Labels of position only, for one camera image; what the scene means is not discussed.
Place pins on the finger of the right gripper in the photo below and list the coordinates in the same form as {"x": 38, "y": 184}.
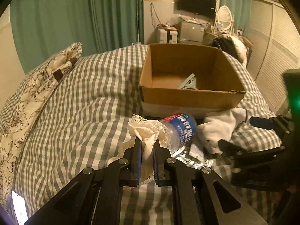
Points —
{"x": 279, "y": 124}
{"x": 274, "y": 157}

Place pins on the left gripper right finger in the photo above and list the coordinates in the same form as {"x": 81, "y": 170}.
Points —
{"x": 200, "y": 196}

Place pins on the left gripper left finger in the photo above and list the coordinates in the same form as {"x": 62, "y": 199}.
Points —
{"x": 93, "y": 196}

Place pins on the white sock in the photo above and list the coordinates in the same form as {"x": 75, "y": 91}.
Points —
{"x": 219, "y": 126}

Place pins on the silver foil packet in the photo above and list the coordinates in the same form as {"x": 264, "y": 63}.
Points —
{"x": 192, "y": 156}

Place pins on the clear plastic water bottle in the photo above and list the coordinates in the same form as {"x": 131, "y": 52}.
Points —
{"x": 181, "y": 127}

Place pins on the cream lace cloth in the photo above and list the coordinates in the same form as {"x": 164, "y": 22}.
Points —
{"x": 148, "y": 132}

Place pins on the grey-blue plastic hanger clip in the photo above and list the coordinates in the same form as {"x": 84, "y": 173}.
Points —
{"x": 189, "y": 83}

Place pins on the grey checked bed quilt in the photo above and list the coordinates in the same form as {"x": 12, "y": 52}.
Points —
{"x": 85, "y": 120}

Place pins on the white louvred wardrobe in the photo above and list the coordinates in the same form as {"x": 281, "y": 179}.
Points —
{"x": 275, "y": 49}

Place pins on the chair with clothes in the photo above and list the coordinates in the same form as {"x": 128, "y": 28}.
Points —
{"x": 240, "y": 48}

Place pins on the brown cardboard box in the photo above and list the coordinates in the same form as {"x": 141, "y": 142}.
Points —
{"x": 166, "y": 66}

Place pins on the floral white pillow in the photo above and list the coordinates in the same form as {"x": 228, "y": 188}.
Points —
{"x": 21, "y": 110}

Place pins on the white oval vanity mirror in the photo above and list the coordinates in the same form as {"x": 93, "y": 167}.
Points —
{"x": 224, "y": 20}

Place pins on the silver mini fridge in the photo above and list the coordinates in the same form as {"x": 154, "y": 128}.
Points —
{"x": 190, "y": 33}

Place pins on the green curtain right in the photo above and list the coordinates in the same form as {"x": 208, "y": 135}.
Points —
{"x": 241, "y": 10}

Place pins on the green curtain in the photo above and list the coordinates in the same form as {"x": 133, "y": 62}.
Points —
{"x": 42, "y": 28}
{"x": 241, "y": 10}

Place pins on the white suitcase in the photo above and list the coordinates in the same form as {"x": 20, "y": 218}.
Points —
{"x": 167, "y": 35}

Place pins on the green curtain left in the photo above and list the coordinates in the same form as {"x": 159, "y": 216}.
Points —
{"x": 42, "y": 28}

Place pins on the black wall television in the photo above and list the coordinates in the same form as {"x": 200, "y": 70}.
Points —
{"x": 201, "y": 7}

